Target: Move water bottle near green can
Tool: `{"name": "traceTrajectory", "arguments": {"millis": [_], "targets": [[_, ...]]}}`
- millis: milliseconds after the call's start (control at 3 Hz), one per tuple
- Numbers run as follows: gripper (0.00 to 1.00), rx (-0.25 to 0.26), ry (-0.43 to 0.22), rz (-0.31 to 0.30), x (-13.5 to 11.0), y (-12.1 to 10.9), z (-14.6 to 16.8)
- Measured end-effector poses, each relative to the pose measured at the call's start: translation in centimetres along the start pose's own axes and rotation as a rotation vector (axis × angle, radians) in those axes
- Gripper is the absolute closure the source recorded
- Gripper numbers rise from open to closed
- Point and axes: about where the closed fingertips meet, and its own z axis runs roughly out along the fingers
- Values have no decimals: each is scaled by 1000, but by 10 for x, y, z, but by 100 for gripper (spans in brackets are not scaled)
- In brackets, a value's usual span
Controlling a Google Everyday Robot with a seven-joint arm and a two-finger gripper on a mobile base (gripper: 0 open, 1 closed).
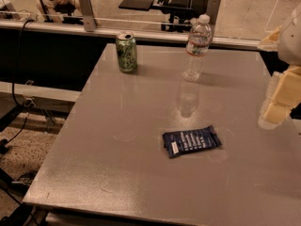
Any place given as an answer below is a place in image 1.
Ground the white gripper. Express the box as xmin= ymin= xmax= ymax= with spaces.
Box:
xmin=258 ymin=26 xmax=301 ymax=130

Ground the clear plastic water bottle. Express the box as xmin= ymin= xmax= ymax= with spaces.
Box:
xmin=182 ymin=14 xmax=213 ymax=82

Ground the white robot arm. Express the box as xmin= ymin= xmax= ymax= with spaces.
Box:
xmin=258 ymin=4 xmax=301 ymax=130

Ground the green soda can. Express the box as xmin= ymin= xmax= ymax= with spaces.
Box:
xmin=116 ymin=31 xmax=137 ymax=73

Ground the dark blue snack bar wrapper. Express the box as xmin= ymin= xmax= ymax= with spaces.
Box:
xmin=163 ymin=125 xmax=222 ymax=158

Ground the black desk in background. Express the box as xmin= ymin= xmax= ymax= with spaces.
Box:
xmin=119 ymin=0 xmax=208 ymax=32

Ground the seated person in background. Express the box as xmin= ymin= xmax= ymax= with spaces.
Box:
xmin=37 ymin=0 xmax=81 ymax=23

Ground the grey metal railing post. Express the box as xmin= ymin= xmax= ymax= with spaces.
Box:
xmin=79 ymin=0 xmax=97 ymax=32

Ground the black cable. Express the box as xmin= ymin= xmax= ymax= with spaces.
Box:
xmin=0 ymin=18 xmax=35 ymax=153

